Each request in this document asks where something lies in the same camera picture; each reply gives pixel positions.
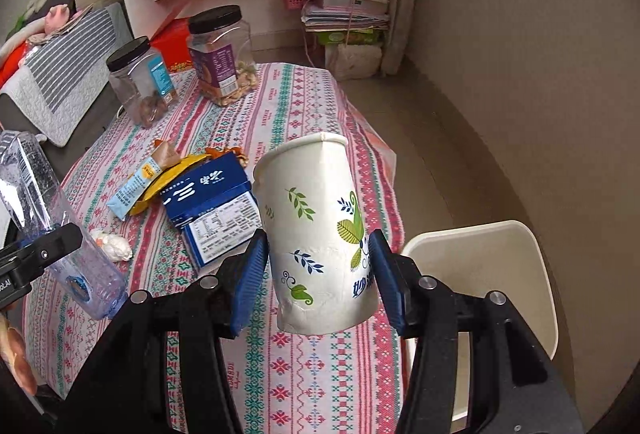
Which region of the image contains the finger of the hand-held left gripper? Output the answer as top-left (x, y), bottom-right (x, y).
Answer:
top-left (0, 222), bottom-right (83, 277)

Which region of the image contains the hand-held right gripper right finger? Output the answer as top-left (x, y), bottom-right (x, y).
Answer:
top-left (367, 229), bottom-right (586, 434)

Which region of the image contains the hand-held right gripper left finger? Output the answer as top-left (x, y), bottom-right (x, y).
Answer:
top-left (55, 229), bottom-right (271, 434)

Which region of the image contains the clear plastic bottle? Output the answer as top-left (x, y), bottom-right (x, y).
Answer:
top-left (0, 130), bottom-right (129, 321)

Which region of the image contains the white leaf-print paper cup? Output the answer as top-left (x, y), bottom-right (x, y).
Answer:
top-left (251, 132), bottom-right (379, 335)

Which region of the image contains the orange peel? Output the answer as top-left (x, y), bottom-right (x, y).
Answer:
top-left (206, 146), bottom-right (251, 171)

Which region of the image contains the person's left hand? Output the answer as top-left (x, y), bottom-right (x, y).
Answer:
top-left (0, 314), bottom-right (39, 397)

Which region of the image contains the crumpled white tissue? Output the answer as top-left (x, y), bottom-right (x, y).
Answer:
top-left (90, 229), bottom-right (133, 263)

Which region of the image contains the blue milk carton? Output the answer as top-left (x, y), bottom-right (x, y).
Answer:
top-left (160, 151), bottom-right (261, 269)

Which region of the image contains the light blue snack bar wrapper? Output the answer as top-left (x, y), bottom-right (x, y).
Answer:
top-left (106, 141), bottom-right (180, 221)

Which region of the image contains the yellow snack wrapper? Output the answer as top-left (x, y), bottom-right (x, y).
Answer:
top-left (129, 154), bottom-right (211, 216)

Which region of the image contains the dark grey sofa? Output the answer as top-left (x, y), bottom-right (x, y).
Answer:
top-left (0, 0), bottom-right (128, 169)

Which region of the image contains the grey striped quilted blanket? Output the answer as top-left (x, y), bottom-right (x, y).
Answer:
top-left (0, 4), bottom-right (133, 148)

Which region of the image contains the clear jar with blue label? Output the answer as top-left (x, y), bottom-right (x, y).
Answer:
top-left (106, 36), bottom-right (180, 129)

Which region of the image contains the red cloth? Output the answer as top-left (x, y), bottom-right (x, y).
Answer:
top-left (0, 41), bottom-right (32, 85)

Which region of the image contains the clear jar with purple label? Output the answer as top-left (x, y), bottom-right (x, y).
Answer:
top-left (186, 5), bottom-right (261, 107)

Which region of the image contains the white bag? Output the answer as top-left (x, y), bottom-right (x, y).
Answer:
top-left (325, 44), bottom-right (384, 82)

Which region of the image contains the pink plush toy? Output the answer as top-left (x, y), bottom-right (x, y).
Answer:
top-left (45, 4), bottom-right (87, 35)

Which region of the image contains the red cardboard box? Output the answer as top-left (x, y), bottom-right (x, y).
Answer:
top-left (150, 18), bottom-right (196, 74)

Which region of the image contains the green cardboard box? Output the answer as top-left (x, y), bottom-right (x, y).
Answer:
top-left (317, 30), bottom-right (383, 47)

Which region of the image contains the stack of papers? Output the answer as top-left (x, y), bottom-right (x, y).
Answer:
top-left (301, 0), bottom-right (391, 33)

